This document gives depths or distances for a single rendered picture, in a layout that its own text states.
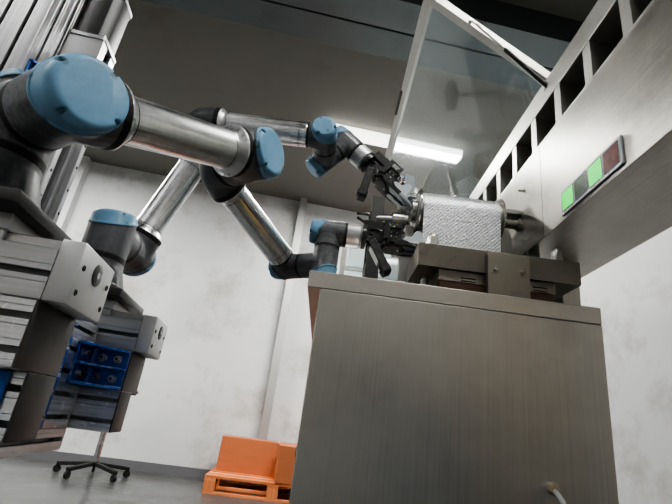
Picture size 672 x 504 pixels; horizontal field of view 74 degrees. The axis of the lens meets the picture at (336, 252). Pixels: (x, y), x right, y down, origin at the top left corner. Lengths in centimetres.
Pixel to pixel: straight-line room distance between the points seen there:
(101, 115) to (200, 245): 442
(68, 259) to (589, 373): 100
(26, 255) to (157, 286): 434
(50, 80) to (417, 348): 79
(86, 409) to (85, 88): 71
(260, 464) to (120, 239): 326
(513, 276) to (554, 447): 37
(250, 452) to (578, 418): 349
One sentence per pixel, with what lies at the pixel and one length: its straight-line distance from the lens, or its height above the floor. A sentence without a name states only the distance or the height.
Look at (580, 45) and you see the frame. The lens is 146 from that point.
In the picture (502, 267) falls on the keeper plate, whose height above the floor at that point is 98.
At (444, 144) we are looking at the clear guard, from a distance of 212.
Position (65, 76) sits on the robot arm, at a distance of 76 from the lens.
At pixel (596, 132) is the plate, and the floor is 129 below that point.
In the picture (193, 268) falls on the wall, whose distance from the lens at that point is 506.
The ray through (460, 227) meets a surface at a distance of 140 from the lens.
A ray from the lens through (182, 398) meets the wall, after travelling 483.
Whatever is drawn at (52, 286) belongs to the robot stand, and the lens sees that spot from 72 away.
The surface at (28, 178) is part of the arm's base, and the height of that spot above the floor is 87.
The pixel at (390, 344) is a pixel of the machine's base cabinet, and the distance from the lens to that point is 99.
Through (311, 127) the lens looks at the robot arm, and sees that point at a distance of 136.
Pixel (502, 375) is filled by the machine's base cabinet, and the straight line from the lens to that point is 104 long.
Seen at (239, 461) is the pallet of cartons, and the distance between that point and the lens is 431.
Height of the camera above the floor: 57
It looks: 21 degrees up
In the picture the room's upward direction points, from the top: 8 degrees clockwise
